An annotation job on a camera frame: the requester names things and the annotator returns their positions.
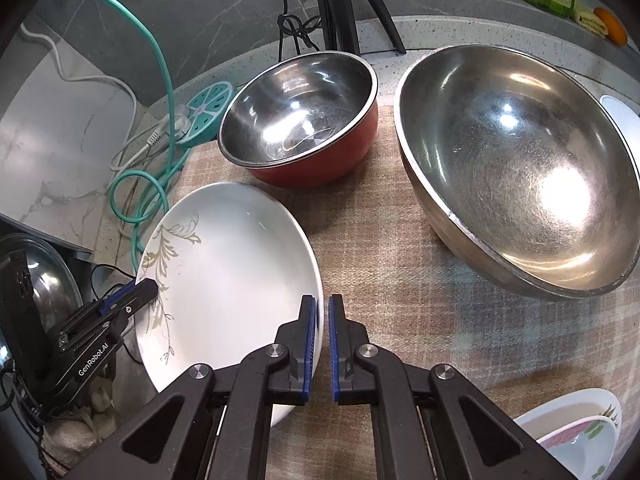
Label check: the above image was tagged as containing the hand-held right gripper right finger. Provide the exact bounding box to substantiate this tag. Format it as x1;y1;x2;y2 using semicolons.
328;294;576;480

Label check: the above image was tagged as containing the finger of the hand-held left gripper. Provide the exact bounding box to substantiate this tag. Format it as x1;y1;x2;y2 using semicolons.
102;279;159;323
95;281;137;311

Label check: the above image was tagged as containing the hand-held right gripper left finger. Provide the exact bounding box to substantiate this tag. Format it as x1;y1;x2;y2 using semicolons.
65;295;318;480

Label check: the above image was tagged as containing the white plate gold leaf print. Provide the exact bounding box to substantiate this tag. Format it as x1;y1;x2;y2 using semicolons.
135;181;325;428

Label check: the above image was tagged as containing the large pink flower plate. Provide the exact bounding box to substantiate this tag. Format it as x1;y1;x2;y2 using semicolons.
514;387;623;480

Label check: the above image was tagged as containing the red steel bowl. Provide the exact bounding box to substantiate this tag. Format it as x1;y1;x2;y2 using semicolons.
217;51;379;188

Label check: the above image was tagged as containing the small pink flower plate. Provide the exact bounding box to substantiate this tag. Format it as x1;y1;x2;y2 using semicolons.
537;417;617;480

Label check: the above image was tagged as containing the large stainless steel bowl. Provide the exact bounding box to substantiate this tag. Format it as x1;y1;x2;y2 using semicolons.
393;45;640;302

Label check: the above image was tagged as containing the person's left hand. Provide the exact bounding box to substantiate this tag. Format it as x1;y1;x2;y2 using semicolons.
42;375;136;466

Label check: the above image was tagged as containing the checked tablecloth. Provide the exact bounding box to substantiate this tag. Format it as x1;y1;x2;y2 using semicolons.
165;102;640;480

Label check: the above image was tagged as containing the teal round power strip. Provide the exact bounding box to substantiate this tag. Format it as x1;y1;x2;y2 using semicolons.
65;0;236;271

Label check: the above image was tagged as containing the black tripod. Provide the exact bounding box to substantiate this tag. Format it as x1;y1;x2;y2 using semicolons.
310;0;407;57

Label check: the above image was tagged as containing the light blue bowl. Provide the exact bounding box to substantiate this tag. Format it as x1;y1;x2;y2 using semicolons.
599;94;640;133

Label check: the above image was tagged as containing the yellow sponge cloth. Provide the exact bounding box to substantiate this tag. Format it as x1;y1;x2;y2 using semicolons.
572;2;608;36

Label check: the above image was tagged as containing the orange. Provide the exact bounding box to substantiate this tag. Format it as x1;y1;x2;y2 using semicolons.
594;7;628;46

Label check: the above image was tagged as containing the white power cable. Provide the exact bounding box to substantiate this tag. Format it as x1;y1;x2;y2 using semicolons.
20;22;173;171

